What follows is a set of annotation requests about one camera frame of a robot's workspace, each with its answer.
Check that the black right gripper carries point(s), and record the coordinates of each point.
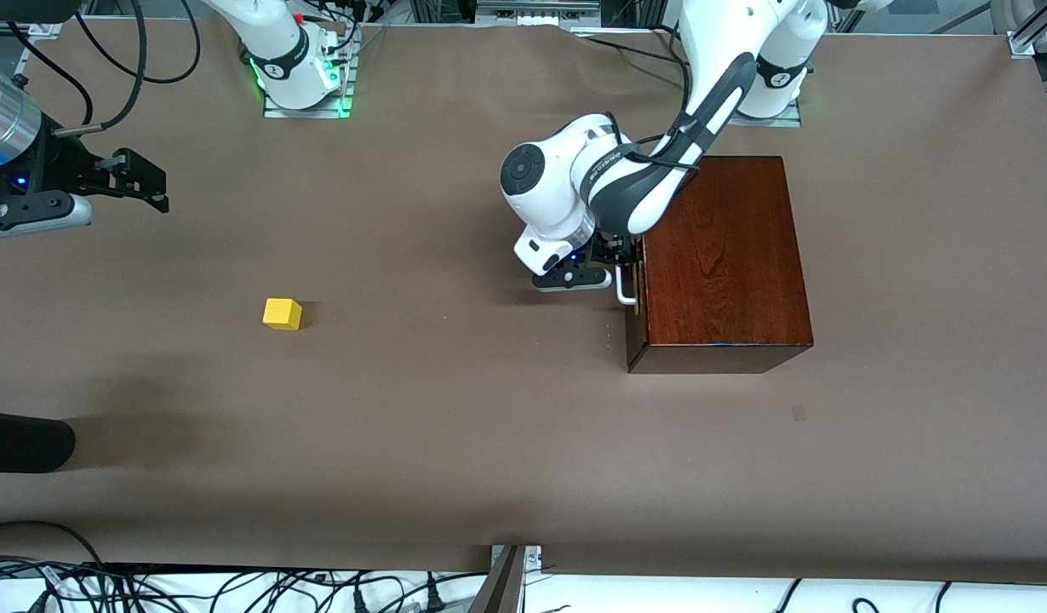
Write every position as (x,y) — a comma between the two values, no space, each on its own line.
(66,167)

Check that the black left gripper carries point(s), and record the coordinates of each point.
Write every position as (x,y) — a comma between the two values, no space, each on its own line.
(610,249)

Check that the stainless steel appliance door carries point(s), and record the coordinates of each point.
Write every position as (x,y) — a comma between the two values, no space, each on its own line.
(621,285)

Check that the yellow cube block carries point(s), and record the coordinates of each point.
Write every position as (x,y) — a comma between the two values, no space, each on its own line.
(282,315)

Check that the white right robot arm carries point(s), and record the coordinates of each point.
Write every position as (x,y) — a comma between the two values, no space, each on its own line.
(277,42)

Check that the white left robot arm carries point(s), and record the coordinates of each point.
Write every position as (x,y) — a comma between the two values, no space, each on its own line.
(557,179)

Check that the dark wooden drawer cabinet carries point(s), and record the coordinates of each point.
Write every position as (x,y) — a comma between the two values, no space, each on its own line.
(728,255)

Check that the brown table cover sheet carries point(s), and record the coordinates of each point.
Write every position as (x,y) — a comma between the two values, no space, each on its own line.
(455,426)

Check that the silver metal box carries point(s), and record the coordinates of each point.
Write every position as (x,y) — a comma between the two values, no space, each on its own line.
(532,8)

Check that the black foam roll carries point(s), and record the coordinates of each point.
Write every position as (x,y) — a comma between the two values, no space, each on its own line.
(21,443)

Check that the black power plug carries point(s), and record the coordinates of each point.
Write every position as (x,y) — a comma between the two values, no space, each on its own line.
(360,603)
(434,600)

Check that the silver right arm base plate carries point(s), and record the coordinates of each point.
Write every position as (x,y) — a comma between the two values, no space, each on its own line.
(306,112)

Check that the aluminium frame rail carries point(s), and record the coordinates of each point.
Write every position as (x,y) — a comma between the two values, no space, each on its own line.
(1034,38)
(42,27)

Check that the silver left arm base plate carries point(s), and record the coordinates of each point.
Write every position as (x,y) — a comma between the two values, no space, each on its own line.
(779,122)

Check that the black frame post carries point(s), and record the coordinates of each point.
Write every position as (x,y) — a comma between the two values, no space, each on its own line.
(630,10)

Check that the silver corner bracket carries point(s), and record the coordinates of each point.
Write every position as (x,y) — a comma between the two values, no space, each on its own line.
(532,558)

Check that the grey metal post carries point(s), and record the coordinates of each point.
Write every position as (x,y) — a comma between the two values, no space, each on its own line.
(502,587)

